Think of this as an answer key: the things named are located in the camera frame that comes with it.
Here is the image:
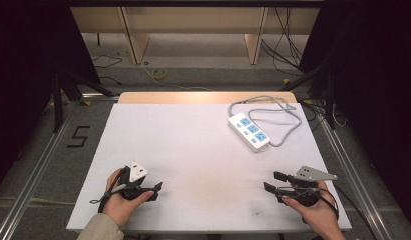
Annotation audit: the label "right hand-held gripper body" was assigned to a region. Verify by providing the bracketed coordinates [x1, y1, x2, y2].
[274, 165, 339, 208]

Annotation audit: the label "white power strip blue sockets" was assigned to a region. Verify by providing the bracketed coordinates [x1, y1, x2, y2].
[227, 111, 271, 154]

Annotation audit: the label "thin grey floor cable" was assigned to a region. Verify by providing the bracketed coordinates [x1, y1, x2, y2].
[142, 61, 214, 92]

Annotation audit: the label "white table mat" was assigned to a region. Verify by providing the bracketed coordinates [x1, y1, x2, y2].
[65, 102, 353, 234]

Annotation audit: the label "person's right hand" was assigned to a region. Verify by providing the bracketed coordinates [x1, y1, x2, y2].
[281, 181, 347, 240]

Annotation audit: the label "person's left hand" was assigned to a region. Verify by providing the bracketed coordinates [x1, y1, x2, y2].
[102, 167, 155, 229]

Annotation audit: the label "metal floor rail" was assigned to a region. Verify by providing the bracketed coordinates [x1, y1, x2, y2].
[0, 99, 81, 240]
[317, 109, 394, 240]

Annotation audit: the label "grey power strip cable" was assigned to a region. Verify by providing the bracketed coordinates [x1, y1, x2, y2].
[228, 95, 303, 148]

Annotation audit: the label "bundle of black cables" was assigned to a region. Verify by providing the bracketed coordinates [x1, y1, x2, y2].
[260, 7, 305, 75]

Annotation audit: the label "black metal stand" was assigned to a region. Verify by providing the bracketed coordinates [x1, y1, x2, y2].
[280, 61, 338, 130]
[51, 68, 115, 134]

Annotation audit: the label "dark curtain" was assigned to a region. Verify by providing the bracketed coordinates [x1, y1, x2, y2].
[0, 0, 102, 198]
[297, 0, 411, 231]

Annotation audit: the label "hand-held gripper cable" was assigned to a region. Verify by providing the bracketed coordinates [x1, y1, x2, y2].
[302, 182, 377, 240]
[89, 168, 127, 214]

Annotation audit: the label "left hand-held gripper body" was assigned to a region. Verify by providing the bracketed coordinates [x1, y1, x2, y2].
[117, 161, 154, 201]

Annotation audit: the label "yellow tape roll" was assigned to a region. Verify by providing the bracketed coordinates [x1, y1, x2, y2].
[150, 68, 168, 80]

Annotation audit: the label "right hand-held gripper cable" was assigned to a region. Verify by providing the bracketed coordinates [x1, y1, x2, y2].
[302, 182, 377, 240]

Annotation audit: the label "light wooden bench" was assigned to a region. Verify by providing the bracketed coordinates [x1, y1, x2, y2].
[70, 6, 321, 66]

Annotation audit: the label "thin black floor cable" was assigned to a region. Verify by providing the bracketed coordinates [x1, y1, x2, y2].
[91, 52, 123, 86]

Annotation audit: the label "left hand-held gripper cable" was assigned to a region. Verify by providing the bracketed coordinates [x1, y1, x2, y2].
[89, 168, 127, 214]

